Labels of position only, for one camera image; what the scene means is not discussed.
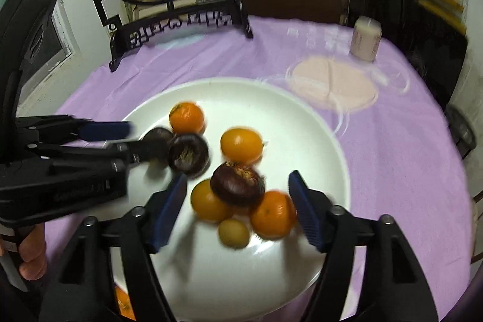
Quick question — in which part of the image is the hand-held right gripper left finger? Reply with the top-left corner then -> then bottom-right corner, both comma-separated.
40,173 -> 189,322

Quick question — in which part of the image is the pale beverage can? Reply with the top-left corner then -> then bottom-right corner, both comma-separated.
348,16 -> 383,62

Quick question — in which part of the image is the dark brown water chestnut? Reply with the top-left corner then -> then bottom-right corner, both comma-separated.
210,161 -> 267,208
142,126 -> 174,169

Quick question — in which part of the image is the orange tangerine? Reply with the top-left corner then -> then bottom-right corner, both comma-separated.
168,102 -> 205,134
250,190 -> 298,241
113,286 -> 137,322

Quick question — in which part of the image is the white plate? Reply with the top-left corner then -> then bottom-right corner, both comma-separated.
112,78 -> 352,321

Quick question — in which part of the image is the orange tomato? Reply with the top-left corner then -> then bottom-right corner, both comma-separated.
190,179 -> 235,224
220,126 -> 265,165

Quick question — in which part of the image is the dark brown mangosteen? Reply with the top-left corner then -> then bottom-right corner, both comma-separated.
167,134 -> 210,180

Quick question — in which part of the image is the tan longan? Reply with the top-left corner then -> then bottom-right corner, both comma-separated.
218,218 -> 251,249

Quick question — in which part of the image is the person's left hand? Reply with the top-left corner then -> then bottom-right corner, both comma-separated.
18,223 -> 47,282

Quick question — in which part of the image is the white framed window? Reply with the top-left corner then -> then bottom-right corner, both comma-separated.
8,0 -> 82,82

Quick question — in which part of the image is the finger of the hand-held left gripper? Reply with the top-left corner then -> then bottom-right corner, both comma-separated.
28,138 -> 152,167
17,114 -> 135,144

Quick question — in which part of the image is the black round stool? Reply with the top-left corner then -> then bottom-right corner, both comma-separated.
444,105 -> 477,159

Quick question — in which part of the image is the purple printed tablecloth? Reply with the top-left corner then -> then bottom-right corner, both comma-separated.
38,14 -> 473,322

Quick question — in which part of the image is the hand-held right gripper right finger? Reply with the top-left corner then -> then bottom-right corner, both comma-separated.
288,170 -> 440,322

